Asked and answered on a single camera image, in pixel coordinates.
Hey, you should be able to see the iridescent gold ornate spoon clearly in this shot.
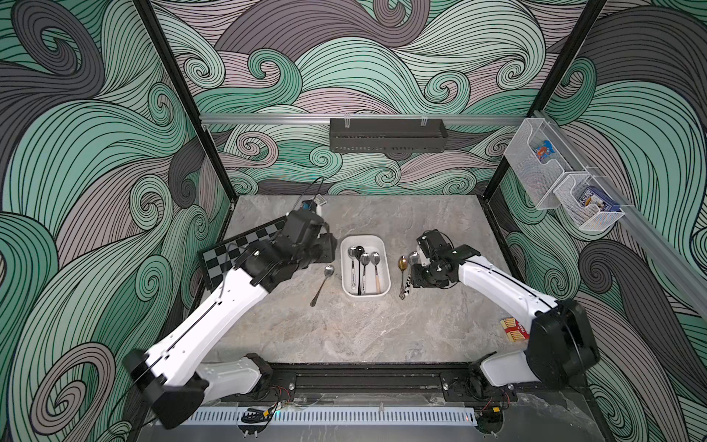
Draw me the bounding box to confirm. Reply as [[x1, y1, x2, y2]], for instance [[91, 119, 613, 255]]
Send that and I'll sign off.
[[398, 255, 409, 300]]

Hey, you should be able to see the steel spoon plain handle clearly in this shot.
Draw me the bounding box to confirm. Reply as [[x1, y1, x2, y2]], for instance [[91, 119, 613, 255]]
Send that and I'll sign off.
[[309, 264, 335, 308]]

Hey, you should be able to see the steel spoon white printed handle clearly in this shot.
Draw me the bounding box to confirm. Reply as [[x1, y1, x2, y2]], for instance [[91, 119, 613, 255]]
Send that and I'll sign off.
[[347, 246, 358, 292]]

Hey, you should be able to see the black spoon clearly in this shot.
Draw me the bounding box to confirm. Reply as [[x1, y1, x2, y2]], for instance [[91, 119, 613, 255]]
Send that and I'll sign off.
[[355, 246, 365, 296]]

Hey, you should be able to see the spoon wooden handle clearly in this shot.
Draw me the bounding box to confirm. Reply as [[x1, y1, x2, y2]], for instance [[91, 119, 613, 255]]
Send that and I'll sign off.
[[371, 252, 382, 295]]

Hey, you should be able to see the spoon cow pattern handle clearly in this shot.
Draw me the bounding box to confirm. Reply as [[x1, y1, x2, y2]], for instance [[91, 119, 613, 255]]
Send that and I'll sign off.
[[401, 250, 420, 300]]

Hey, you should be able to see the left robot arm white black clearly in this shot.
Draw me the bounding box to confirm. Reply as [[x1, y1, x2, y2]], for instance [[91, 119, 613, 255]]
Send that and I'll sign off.
[[123, 200, 337, 429]]

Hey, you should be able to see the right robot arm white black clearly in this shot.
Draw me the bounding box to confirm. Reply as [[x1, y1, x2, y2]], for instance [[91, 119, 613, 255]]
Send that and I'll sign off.
[[411, 229, 600, 390]]

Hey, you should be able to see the small card box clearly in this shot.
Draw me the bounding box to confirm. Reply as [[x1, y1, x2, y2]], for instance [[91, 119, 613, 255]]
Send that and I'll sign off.
[[312, 194, 327, 206]]

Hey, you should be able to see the white storage box tray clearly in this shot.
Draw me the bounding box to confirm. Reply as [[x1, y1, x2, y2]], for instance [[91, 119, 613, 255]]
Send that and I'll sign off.
[[340, 235, 391, 299]]

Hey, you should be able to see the red yellow box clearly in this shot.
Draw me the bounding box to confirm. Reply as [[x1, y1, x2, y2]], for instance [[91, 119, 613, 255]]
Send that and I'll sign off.
[[500, 318, 530, 343]]

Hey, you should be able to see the blue card box in bin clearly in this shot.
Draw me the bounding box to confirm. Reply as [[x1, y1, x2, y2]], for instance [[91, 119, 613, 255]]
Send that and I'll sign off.
[[578, 186, 620, 212]]

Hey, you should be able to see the black grey chessboard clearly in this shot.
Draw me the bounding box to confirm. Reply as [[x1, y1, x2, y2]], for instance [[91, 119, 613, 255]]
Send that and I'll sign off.
[[198, 217, 286, 292]]

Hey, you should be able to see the red blue item in bin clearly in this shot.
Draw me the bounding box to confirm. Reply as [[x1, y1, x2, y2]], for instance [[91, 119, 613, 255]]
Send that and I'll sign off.
[[533, 140, 556, 164]]

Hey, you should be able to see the black wall shelf tray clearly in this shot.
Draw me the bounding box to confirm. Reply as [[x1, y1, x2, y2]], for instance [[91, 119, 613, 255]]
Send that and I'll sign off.
[[329, 119, 449, 155]]

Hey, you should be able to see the clear wall bin upper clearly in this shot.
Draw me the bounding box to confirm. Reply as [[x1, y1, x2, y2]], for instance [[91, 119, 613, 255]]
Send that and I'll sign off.
[[504, 118, 571, 210]]

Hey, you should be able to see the clear wall bin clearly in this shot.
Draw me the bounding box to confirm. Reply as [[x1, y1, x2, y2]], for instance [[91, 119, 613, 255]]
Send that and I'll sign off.
[[553, 172, 624, 232], [504, 118, 571, 210]]

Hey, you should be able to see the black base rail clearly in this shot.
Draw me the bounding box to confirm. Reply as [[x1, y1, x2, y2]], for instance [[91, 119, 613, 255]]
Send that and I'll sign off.
[[254, 362, 550, 404]]

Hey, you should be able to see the clear wall bin lower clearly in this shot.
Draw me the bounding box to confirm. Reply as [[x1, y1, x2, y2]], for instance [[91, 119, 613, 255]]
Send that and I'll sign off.
[[553, 172, 624, 232]]

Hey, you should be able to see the aluminium rail back wall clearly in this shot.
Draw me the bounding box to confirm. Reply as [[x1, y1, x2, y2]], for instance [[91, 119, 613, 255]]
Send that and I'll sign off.
[[200, 112, 525, 126]]

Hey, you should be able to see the aluminium rail wall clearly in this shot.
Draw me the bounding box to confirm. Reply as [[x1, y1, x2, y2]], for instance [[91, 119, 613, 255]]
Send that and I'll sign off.
[[533, 110, 706, 319], [200, 112, 525, 126]]

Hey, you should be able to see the white slotted cable duct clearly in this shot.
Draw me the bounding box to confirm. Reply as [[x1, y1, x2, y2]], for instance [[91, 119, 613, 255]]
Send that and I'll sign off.
[[182, 405, 478, 427]]

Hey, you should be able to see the aluminium rail right wall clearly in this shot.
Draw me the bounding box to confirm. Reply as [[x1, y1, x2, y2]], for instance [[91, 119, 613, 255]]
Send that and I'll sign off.
[[533, 110, 706, 319]]

